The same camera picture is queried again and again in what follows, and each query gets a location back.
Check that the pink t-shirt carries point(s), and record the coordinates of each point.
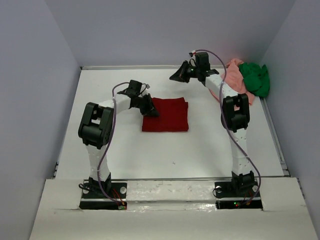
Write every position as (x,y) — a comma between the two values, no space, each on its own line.
(235,79)

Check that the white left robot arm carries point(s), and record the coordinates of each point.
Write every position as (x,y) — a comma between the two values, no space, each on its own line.
(97,127)

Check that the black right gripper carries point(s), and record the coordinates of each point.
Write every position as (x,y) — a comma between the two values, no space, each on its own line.
(180,75)

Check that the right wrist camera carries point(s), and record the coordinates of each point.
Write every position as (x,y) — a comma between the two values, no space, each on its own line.
(199,58)

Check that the dark red t-shirt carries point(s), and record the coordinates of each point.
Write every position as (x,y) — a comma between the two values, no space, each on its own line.
(173,116)

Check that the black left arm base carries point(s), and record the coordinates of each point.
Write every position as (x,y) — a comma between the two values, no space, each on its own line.
(92,198)

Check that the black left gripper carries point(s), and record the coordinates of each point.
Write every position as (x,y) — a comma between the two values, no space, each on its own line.
(149,110)

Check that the green t-shirt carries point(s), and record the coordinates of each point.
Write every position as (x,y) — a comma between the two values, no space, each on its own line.
(256,78)

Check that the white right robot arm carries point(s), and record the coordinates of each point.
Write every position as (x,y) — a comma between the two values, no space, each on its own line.
(235,118)

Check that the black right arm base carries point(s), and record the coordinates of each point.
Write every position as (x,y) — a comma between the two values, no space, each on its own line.
(237,197)

